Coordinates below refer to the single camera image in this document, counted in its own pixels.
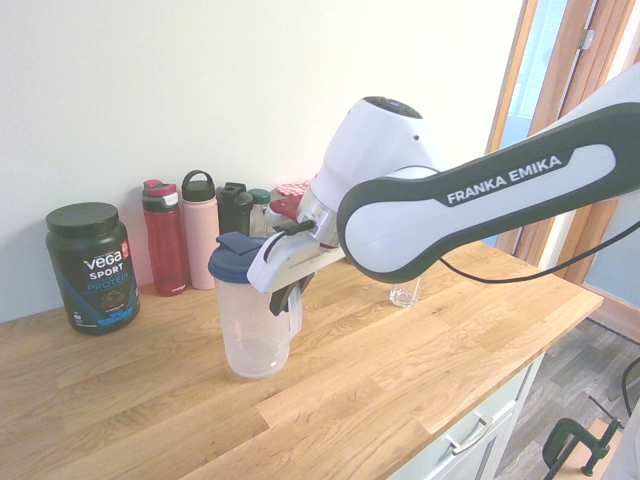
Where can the silver door hinge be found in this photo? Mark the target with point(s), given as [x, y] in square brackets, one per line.
[587, 39]

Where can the red water bottle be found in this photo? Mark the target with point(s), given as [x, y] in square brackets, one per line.
[165, 240]

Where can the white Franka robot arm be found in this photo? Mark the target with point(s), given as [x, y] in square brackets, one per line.
[450, 195]

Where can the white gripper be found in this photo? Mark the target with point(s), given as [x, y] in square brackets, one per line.
[290, 260]

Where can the clear ribbed drinking glass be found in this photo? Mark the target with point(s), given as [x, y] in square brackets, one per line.
[404, 295]

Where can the jar red gingham lid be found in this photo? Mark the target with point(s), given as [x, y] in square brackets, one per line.
[292, 189]

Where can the clear pitcher blue lid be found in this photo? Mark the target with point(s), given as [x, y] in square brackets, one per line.
[252, 320]

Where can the pink bottle black lid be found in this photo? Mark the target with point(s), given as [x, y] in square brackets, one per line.
[200, 235]

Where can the red wrist camera mount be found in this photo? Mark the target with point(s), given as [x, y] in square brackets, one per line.
[285, 207]

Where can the wooden door frame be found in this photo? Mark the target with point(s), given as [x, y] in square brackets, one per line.
[507, 75]

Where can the green screw clamp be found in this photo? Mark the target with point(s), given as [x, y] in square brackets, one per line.
[575, 440]

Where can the grey kitchen cabinet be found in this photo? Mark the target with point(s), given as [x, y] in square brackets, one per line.
[480, 430]

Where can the clear bottle green lid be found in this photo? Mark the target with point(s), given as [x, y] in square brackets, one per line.
[259, 210]

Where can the black Vega protein tub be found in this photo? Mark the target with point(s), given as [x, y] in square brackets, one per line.
[92, 270]

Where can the black shaker bottle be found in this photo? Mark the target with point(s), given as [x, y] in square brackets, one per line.
[234, 210]

